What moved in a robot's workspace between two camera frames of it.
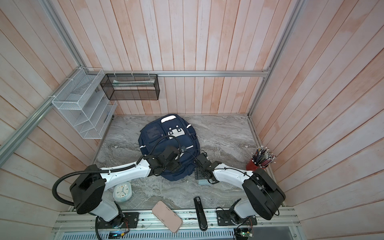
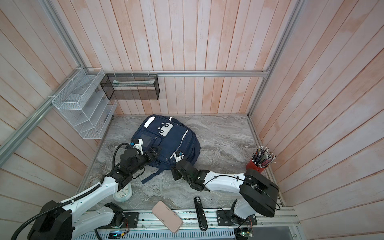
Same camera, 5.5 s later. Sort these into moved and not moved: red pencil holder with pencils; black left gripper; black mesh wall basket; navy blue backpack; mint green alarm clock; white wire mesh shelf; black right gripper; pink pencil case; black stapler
Moved: navy blue backpack; black left gripper; black right gripper
Not moved: black stapler; white wire mesh shelf; mint green alarm clock; pink pencil case; black mesh wall basket; red pencil holder with pencils
